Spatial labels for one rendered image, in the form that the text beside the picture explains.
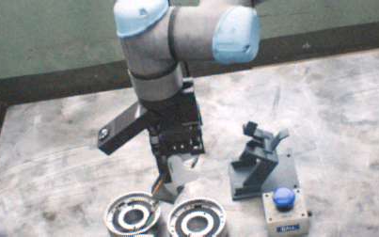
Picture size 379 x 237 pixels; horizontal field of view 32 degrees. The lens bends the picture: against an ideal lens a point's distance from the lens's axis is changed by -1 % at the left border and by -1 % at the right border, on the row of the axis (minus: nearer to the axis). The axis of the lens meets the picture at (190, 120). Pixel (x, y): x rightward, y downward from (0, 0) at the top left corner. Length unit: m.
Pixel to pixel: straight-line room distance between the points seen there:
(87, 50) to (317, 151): 1.73
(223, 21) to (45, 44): 2.09
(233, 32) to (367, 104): 0.62
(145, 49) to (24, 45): 2.05
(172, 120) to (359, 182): 0.42
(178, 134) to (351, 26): 1.99
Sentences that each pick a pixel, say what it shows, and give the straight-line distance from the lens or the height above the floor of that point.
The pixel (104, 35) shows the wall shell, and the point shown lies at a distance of 2.87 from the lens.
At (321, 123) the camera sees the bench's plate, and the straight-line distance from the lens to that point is 1.41.
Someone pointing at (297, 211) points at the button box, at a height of 0.85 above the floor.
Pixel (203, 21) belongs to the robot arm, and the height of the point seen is 1.26.
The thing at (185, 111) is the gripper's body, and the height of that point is 1.09.
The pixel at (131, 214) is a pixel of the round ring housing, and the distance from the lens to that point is 1.27.
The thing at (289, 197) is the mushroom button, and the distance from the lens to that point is 1.16.
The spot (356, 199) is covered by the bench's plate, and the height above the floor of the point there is 0.80.
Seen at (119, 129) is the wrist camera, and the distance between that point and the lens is 1.03.
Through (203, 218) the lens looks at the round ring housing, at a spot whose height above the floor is 0.82.
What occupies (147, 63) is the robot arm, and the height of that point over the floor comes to 1.20.
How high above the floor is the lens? 1.73
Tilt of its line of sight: 40 degrees down
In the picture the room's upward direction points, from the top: 12 degrees counter-clockwise
